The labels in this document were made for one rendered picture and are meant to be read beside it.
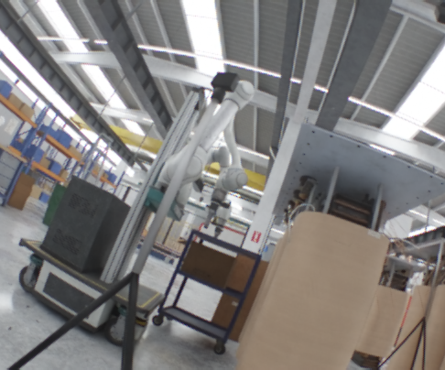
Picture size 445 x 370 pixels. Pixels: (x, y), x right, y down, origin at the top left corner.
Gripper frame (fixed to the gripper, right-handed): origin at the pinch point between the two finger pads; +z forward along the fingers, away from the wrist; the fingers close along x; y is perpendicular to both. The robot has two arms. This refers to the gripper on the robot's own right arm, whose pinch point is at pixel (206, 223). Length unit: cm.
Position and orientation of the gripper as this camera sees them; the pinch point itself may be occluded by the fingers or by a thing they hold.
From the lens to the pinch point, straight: 173.6
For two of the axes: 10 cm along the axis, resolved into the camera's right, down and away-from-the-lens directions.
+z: -3.7, 8.9, -2.6
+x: 0.7, -2.5, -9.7
